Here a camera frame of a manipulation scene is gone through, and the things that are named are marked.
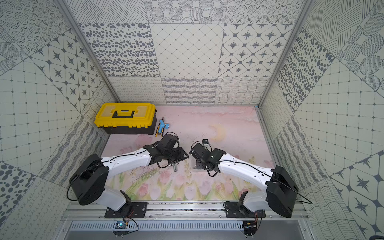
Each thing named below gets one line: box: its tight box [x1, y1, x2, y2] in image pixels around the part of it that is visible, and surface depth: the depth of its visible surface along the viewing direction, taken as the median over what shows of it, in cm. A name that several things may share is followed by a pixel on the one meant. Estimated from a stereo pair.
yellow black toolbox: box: [94, 102, 157, 135], surface depth 94 cm
